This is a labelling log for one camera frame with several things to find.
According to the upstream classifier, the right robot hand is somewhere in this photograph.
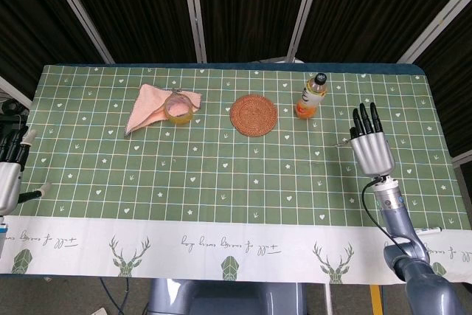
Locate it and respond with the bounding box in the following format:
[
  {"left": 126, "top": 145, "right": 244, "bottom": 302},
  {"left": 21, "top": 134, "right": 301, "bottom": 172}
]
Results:
[{"left": 349, "top": 102, "right": 397, "bottom": 176}]

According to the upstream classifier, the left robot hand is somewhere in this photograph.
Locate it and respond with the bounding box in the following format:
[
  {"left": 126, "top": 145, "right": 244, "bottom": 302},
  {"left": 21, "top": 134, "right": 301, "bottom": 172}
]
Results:
[{"left": 0, "top": 125, "right": 53, "bottom": 216}]

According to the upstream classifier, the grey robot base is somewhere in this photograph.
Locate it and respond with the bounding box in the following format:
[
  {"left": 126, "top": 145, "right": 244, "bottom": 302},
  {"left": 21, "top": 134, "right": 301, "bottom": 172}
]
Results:
[{"left": 145, "top": 278, "right": 308, "bottom": 315}]

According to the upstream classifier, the orange drink bottle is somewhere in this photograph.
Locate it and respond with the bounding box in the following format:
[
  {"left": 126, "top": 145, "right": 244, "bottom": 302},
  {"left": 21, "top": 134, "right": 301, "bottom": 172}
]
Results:
[{"left": 294, "top": 72, "right": 329, "bottom": 119}]

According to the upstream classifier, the round woven rattan coaster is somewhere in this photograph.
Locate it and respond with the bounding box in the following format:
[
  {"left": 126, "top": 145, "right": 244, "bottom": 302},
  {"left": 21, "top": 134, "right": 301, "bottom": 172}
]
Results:
[{"left": 229, "top": 94, "right": 279, "bottom": 136}]

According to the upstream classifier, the green checked tablecloth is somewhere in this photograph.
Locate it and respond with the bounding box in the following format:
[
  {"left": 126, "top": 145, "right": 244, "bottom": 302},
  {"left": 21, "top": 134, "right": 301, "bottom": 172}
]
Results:
[{"left": 0, "top": 64, "right": 472, "bottom": 285}]

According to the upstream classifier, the yellow floor tape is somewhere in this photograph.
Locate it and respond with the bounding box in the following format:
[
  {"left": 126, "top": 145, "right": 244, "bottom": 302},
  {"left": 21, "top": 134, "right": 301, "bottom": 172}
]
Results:
[{"left": 369, "top": 284, "right": 384, "bottom": 315}]

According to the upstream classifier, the pink cloth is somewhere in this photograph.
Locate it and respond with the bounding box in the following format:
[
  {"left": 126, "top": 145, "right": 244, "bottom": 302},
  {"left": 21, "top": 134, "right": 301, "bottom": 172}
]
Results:
[{"left": 125, "top": 83, "right": 204, "bottom": 136}]

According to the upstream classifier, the glass jar with orange liquid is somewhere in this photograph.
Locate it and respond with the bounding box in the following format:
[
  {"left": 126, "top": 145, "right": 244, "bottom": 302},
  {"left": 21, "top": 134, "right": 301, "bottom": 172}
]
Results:
[{"left": 163, "top": 91, "right": 194, "bottom": 126}]

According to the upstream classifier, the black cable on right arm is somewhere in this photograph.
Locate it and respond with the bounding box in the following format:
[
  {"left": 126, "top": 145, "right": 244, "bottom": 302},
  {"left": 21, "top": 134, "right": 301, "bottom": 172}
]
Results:
[{"left": 361, "top": 178, "right": 406, "bottom": 252}]

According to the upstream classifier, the white partition frame post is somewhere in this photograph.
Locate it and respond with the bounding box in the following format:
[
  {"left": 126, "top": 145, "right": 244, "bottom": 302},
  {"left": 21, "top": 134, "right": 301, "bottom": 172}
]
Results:
[
  {"left": 285, "top": 0, "right": 325, "bottom": 62},
  {"left": 41, "top": 0, "right": 115, "bottom": 64},
  {"left": 397, "top": 0, "right": 472, "bottom": 65},
  {"left": 179, "top": 0, "right": 208, "bottom": 63}
]

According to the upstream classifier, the blue cable on floor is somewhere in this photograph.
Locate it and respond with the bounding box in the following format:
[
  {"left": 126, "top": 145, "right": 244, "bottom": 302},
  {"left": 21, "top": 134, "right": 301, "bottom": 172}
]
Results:
[{"left": 100, "top": 277, "right": 131, "bottom": 315}]

